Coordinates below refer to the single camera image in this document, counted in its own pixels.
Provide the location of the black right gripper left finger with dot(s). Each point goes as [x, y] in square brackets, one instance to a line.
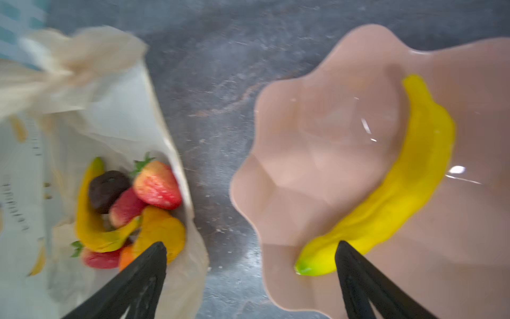
[133, 293]

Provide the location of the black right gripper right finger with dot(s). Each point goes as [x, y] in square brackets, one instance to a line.
[365, 289]

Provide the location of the orange fruit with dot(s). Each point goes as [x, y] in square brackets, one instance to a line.
[127, 256]

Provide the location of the yellow green mango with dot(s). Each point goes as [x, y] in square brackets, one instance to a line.
[90, 229]

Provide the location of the yellow round lemon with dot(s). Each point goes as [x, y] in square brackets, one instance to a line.
[159, 225]

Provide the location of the red orange strawberry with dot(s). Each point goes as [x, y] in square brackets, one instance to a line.
[155, 184]

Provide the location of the yellow banana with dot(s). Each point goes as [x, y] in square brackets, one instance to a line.
[408, 186]

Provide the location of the banana print plastic bag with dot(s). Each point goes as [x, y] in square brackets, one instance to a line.
[89, 95]

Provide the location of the dark brown round fruit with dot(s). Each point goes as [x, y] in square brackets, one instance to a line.
[105, 189]

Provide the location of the peach wavy plate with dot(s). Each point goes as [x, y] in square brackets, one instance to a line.
[324, 141]

